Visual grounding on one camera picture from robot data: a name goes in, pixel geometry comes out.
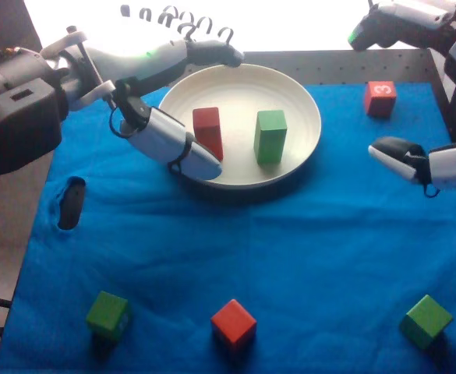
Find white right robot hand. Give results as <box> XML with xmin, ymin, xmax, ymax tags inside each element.
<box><xmin>347</xmin><ymin>0</ymin><xmax>456</xmax><ymax>198</ymax></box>

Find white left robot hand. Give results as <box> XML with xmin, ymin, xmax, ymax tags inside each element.
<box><xmin>83</xmin><ymin>3</ymin><xmax>246</xmax><ymax>184</ymax></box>

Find red block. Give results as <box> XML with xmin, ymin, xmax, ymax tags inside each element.
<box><xmin>192</xmin><ymin>107</ymin><xmax>225</xmax><ymax>162</ymax></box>

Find green rectangular block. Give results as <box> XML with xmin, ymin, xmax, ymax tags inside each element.
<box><xmin>253</xmin><ymin>110</ymin><xmax>288</xmax><ymax>165</ymax></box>

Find white round plate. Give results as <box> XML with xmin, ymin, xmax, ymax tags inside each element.
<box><xmin>157</xmin><ymin>63</ymin><xmax>323</xmax><ymax>199</ymax></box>

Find red cube with white three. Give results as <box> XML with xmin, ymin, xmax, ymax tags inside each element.
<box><xmin>363</xmin><ymin>80</ymin><xmax>398</xmax><ymax>118</ymax></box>

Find blue cloth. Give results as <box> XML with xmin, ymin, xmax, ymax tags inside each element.
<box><xmin>0</xmin><ymin>83</ymin><xmax>456</xmax><ymax>374</ymax></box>

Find green cube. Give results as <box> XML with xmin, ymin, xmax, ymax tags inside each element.
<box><xmin>399</xmin><ymin>295</ymin><xmax>454</xmax><ymax>351</ymax></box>
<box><xmin>85</xmin><ymin>291</ymin><xmax>130</xmax><ymax>342</ymax></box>

